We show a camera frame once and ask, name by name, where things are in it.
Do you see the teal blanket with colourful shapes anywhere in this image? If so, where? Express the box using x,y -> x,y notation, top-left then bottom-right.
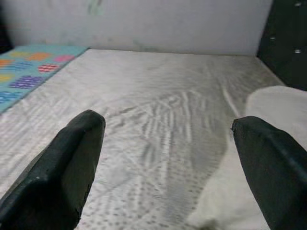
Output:
0,45 -> 91,115

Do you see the black tufted headboard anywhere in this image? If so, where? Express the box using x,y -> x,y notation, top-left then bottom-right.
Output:
256,0 -> 307,92

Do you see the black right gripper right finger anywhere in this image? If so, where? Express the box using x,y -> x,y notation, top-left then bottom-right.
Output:
231,115 -> 307,230

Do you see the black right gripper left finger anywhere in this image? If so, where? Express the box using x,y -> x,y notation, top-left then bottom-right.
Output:
0,109 -> 106,230

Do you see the white pillow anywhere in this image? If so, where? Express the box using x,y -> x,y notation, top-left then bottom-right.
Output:
187,85 -> 307,230

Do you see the white quilted mattress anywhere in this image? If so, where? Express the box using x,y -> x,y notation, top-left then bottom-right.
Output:
0,49 -> 286,230

